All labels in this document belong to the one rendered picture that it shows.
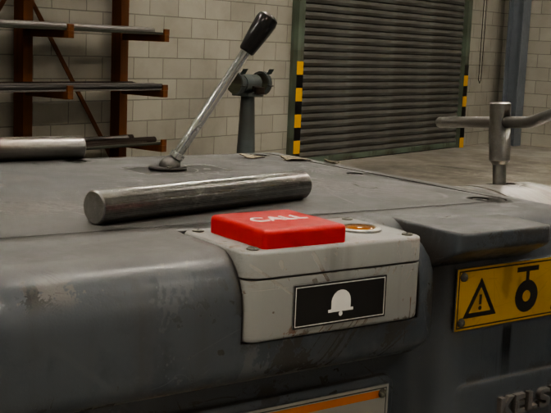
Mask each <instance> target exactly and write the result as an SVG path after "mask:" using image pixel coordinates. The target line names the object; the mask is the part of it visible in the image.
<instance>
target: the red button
mask: <svg viewBox="0 0 551 413"><path fill-rule="evenodd" d="M211 233H214V234H218V235H220V236H223V237H226V238H230V239H233V240H235V241H239V242H241V243H246V244H248V245H251V246H254V247H258V248H261V249H277V248H285V247H301V246H310V245H319V244H327V243H343V242H345V225H344V224H341V223H338V222H334V221H331V220H326V219H322V218H319V217H315V216H310V215H307V214H303V213H300V212H296V211H291V210H278V211H255V212H243V213H231V214H220V215H214V216H212V218H211Z"/></svg>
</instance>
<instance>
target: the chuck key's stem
mask: <svg viewBox="0 0 551 413"><path fill-rule="evenodd" d="M506 116H511V103H510V102H491V103H490V138H489V161H490V162H491V163H492V164H493V184H497V185H507V184H506V170H507V164H508V163H509V162H510V156H511V128H504V127H503V125H502V119H503V118H504V117H506Z"/></svg>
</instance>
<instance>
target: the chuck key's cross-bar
mask: <svg viewBox="0 0 551 413"><path fill-rule="evenodd" d="M550 121H551V108H550V109H548V110H546V111H542V112H540V113H537V114H535V115H533V116H506V117H504V118H503V119H502V125H503V127H504V128H521V129H527V128H533V127H536V126H539V125H543V124H545V123H548V122H550ZM435 123H436V125H437V126H438V127H439V128H489V127H490V117H489V116H457V117H438V118H437V119H436V122H435Z"/></svg>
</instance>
